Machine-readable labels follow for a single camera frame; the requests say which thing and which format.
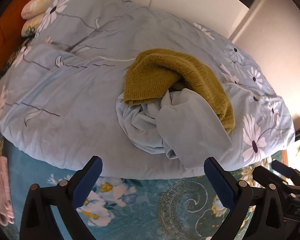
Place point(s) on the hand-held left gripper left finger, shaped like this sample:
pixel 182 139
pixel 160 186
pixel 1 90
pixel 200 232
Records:
pixel 90 180

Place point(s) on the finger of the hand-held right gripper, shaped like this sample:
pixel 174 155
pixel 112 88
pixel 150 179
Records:
pixel 262 173
pixel 281 167

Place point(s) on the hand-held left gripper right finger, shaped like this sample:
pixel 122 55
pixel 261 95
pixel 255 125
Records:
pixel 218 180

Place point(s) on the mustard knit sweater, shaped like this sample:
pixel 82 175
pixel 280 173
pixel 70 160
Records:
pixel 160 72

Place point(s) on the teal floral bed sheet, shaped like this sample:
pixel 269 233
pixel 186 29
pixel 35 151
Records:
pixel 140 205

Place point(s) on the light blue crumpled garment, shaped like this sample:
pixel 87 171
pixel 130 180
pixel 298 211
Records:
pixel 145 127

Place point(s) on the light blue floral duvet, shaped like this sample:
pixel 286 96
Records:
pixel 77 92

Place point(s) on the pink fuzzy cloth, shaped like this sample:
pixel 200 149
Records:
pixel 0 192

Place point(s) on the yellow floral pillow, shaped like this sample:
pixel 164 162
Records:
pixel 31 26

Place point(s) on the orange wooden headboard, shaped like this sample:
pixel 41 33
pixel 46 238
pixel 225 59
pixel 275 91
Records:
pixel 5 30

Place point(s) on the pink and yellow pillow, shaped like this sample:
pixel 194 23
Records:
pixel 37 2

